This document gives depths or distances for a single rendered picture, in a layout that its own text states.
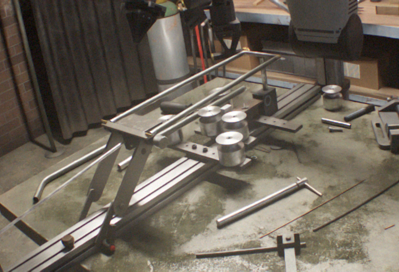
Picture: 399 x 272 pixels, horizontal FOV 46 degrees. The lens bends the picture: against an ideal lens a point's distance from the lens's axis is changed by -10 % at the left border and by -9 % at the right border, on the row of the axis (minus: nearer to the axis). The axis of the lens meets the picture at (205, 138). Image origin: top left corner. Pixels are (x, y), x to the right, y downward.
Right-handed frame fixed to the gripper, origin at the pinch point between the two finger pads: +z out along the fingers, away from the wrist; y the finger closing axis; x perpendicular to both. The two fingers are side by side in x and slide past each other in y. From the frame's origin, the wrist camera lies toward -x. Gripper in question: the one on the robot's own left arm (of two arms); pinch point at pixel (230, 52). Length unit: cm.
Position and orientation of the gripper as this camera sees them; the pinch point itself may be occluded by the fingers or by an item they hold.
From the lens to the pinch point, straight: 136.1
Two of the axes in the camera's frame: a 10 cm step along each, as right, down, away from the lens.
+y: 0.9, 4.3, -9.0
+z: 1.5, 8.9, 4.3
